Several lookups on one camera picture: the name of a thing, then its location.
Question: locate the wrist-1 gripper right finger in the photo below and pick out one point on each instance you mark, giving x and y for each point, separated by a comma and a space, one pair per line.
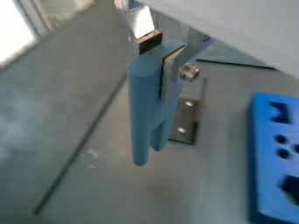
177, 64

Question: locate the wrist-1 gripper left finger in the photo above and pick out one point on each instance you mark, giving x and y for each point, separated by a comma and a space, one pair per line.
136, 17

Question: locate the light blue square-circle object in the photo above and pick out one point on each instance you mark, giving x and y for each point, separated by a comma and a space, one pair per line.
150, 115

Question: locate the black curved regrasp fixture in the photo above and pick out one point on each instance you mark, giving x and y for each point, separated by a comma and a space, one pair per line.
188, 112

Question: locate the blue foam peg board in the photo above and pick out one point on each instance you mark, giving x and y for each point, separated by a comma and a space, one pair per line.
272, 159

